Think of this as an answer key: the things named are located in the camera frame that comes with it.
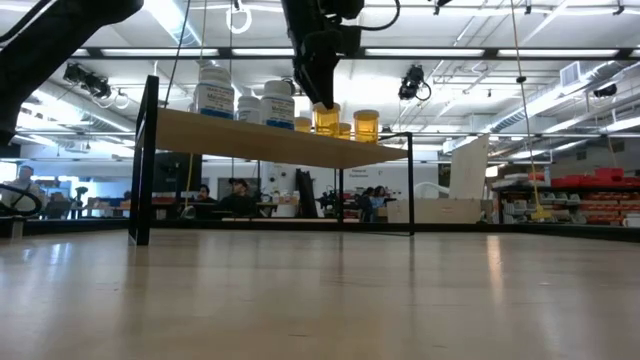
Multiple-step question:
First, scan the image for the black leaning panel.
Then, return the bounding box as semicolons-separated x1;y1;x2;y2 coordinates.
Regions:
294;168;319;219

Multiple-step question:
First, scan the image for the white looped cable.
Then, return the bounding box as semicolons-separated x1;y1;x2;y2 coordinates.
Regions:
224;0;254;36

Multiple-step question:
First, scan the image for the yellow hanging cord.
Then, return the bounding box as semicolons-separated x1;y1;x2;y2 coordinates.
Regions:
508;0;552;223

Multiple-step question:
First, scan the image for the storage rack with bins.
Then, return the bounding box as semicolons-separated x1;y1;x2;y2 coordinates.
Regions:
492;167;640;229

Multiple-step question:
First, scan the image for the person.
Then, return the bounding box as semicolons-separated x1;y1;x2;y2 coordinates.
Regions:
372;184;396;209
357;186;377;222
217;177;262;218
193;183;217;205
0;164;47;214

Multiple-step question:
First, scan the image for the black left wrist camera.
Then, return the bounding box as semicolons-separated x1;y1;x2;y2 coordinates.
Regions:
339;23;364;57

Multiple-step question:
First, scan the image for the white melatonin bottle blue label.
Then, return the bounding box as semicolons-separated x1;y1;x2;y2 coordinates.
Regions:
259;79;297;131
236;95;263;125
193;64;236;121

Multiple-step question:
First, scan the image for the black overhead beam with lights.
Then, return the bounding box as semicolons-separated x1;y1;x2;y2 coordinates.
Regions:
43;45;640;62

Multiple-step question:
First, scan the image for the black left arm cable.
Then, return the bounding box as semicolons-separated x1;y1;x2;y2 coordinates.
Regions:
359;0;402;32

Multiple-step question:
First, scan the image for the small white cap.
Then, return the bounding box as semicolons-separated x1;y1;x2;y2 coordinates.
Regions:
312;102;342;138

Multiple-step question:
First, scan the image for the white panel board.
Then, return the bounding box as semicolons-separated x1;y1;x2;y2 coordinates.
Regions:
448;133;492;201

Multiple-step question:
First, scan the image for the beige cardboard box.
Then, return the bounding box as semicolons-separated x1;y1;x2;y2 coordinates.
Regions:
386;198;484;225

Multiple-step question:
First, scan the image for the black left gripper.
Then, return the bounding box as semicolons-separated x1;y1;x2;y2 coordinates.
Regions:
280;0;367;111

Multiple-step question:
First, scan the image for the white ceiling vent unit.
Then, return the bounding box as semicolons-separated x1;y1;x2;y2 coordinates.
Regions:
559;60;582;89

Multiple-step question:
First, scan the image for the black monitor screen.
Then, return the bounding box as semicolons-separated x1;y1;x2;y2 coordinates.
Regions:
152;152;204;194

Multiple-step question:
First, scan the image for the black aluminium table frame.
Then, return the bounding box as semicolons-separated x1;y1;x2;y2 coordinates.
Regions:
0;215;640;245

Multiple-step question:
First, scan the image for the wooden shelf black metal frame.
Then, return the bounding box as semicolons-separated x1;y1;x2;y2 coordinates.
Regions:
127;74;416;247

